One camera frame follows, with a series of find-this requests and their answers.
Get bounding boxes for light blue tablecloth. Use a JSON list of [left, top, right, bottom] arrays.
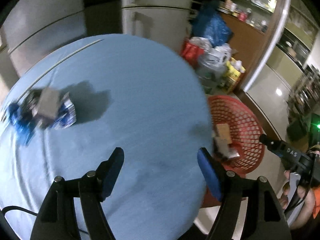
[[1, 34, 212, 239]]

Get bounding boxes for person's right hand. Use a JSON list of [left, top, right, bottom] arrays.
[[279, 169, 317, 230]]

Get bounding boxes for dark blue plastic bag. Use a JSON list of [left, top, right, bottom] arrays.
[[191, 7, 233, 47]]

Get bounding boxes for metal dish rack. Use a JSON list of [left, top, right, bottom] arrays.
[[286, 64, 320, 140]]

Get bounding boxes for clear water jug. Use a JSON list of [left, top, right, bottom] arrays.
[[195, 48, 229, 92]]

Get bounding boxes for grey refrigerator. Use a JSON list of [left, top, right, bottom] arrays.
[[3, 0, 87, 76]]

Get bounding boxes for white plastic bag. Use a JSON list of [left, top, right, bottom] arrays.
[[189, 37, 232, 61]]

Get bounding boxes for red paper bag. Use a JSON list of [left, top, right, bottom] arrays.
[[180, 40, 204, 69]]

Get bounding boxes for silver two-door refrigerator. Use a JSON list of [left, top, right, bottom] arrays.
[[121, 0, 191, 53]]

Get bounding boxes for yellow printed bag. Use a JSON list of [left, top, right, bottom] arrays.
[[220, 57, 246, 94]]

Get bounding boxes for red plastic laundry basket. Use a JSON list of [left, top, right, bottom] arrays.
[[208, 95, 265, 174]]

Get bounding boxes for black cable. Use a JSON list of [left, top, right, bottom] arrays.
[[0, 205, 38, 217]]

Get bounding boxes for brown wooden cabinet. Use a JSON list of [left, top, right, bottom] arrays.
[[220, 12, 265, 89]]

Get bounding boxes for small brown cardboard box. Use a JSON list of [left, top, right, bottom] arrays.
[[215, 124, 232, 145]]

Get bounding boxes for grey cardboard box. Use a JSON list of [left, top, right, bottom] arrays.
[[32, 87, 60, 129]]

